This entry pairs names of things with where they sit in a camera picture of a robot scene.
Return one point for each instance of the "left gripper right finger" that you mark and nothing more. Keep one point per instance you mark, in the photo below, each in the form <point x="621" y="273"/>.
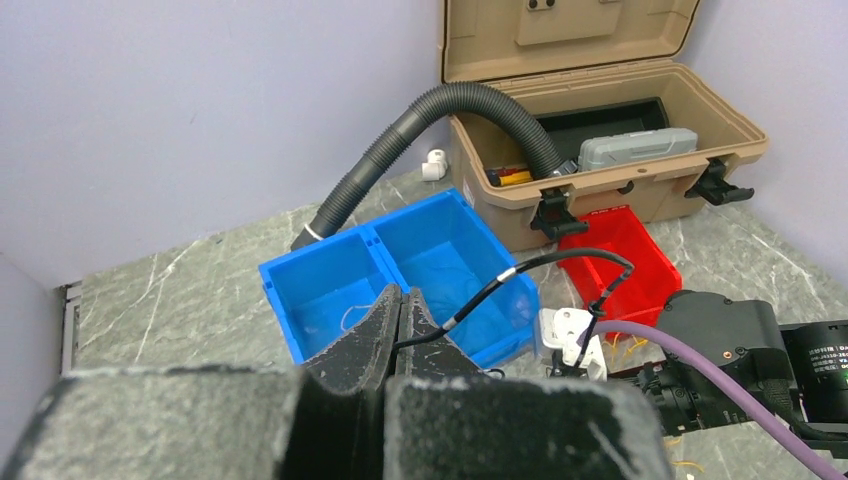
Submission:
<point x="446" y="419"/>

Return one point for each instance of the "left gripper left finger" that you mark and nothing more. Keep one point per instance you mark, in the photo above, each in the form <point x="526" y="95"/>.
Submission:
<point x="319" y="420"/>

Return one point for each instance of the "small colourful box in toolbox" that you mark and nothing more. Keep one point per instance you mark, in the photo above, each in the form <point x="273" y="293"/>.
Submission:
<point x="500" y="177"/>

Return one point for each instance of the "black tray in toolbox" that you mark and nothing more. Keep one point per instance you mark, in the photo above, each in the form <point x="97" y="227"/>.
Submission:
<point x="569" y="129"/>

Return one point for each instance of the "grey plastic case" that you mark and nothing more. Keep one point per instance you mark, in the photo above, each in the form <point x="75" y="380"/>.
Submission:
<point x="610" y="151"/>

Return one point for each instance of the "blue two-compartment bin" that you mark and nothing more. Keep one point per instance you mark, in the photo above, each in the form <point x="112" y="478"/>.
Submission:
<point x="438" y="245"/>

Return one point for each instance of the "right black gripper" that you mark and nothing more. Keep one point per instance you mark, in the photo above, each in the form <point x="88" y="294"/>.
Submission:
<point x="677" y="392"/>

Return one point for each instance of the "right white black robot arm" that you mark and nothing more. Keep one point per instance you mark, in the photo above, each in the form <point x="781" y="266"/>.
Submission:
<point x="798" y="372"/>

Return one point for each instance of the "small white pipe fitting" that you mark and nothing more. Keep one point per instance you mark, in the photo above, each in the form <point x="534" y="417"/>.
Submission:
<point x="435" y="166"/>

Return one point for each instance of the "tan open toolbox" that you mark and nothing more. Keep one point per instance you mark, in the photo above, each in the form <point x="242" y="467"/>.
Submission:
<point x="556" y="56"/>

